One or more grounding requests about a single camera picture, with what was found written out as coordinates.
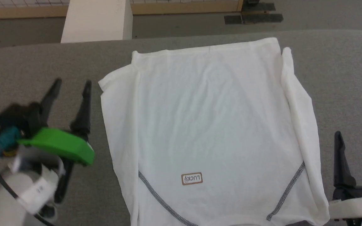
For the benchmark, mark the white square pillar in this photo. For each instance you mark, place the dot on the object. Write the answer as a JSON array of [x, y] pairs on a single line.
[[96, 22]]

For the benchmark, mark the black floor tape patch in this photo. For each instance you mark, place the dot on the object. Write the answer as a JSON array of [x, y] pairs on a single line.
[[253, 17]]

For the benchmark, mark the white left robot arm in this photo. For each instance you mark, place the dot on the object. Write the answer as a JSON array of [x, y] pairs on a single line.
[[5, 201]]

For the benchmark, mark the wooden grid panel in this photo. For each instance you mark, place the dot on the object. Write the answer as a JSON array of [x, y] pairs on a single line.
[[27, 12]]

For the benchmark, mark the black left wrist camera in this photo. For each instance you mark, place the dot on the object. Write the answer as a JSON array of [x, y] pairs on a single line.
[[14, 117]]

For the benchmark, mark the white long-sleeve garment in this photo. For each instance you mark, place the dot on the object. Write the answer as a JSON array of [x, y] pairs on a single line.
[[212, 119]]

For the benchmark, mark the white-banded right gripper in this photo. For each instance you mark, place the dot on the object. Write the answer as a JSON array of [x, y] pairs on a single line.
[[357, 205]]

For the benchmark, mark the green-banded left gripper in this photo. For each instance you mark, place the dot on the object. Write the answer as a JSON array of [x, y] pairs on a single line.
[[61, 146]]

